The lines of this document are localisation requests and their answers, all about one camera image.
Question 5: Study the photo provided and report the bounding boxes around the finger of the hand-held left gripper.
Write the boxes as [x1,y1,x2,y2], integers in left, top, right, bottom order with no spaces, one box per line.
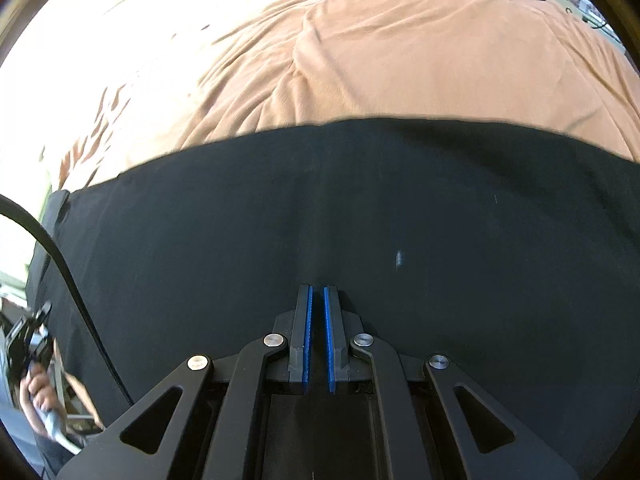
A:
[31,301,53,333]

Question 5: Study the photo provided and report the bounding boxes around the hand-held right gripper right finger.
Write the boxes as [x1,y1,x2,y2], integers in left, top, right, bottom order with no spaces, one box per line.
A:
[322,284,581,480]

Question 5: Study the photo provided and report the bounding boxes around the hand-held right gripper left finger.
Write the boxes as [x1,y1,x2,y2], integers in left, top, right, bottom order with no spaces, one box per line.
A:
[60,284,315,480]

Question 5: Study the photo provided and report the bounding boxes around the black pants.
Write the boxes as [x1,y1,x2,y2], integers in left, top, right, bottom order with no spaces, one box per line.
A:
[27,116,640,480]

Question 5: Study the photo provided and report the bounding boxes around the person's left hand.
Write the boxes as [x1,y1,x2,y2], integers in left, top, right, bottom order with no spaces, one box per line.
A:
[21,360,68,433]

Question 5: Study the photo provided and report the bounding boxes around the folded black garment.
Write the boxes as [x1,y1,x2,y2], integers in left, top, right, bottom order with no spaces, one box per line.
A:
[30,190,70,281]

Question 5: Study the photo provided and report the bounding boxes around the bed with orange blanket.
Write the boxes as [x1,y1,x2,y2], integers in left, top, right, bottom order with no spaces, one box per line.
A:
[42,0,636,196]

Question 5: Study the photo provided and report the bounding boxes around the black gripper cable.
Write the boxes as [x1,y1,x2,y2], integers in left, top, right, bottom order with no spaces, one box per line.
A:
[0,194,135,407]

